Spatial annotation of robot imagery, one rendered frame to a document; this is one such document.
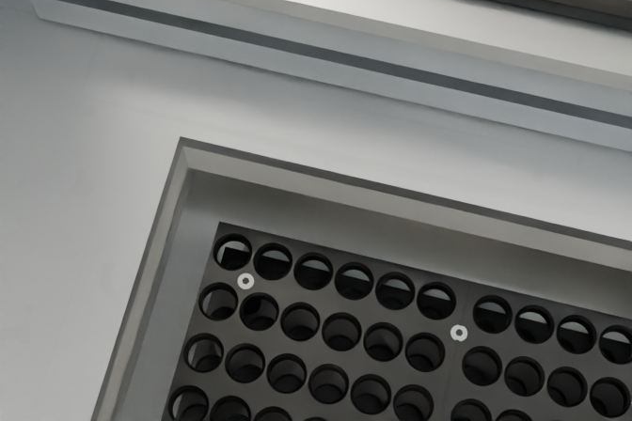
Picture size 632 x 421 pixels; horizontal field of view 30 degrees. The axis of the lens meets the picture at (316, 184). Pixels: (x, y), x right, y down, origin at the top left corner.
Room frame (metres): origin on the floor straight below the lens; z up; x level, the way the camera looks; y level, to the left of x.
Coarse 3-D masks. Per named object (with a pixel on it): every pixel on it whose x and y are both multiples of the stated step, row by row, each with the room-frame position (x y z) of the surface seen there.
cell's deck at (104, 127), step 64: (0, 64) 0.17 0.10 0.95; (64, 64) 0.17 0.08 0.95; (128, 64) 0.17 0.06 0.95; (192, 64) 0.17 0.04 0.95; (0, 128) 0.15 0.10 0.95; (64, 128) 0.15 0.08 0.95; (128, 128) 0.15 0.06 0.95; (192, 128) 0.15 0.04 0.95; (256, 128) 0.15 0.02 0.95; (320, 128) 0.15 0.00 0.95; (384, 128) 0.15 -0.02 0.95; (448, 128) 0.15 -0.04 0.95; (512, 128) 0.15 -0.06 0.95; (0, 192) 0.12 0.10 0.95; (64, 192) 0.12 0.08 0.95; (128, 192) 0.12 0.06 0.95; (320, 192) 0.13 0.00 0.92; (384, 192) 0.13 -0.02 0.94; (448, 192) 0.12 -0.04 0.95; (512, 192) 0.12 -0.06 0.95; (576, 192) 0.12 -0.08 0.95; (0, 256) 0.10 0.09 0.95; (64, 256) 0.10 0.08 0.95; (128, 256) 0.10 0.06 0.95; (576, 256) 0.11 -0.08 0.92; (0, 320) 0.08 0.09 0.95; (64, 320) 0.08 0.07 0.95; (128, 320) 0.09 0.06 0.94; (0, 384) 0.07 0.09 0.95; (64, 384) 0.07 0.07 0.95
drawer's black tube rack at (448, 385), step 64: (192, 320) 0.10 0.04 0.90; (256, 320) 0.10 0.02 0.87; (320, 320) 0.10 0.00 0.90; (384, 320) 0.10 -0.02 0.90; (192, 384) 0.07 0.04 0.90; (256, 384) 0.07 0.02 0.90; (320, 384) 0.08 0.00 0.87; (384, 384) 0.07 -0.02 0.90; (448, 384) 0.07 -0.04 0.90; (512, 384) 0.08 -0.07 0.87; (576, 384) 0.08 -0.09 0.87
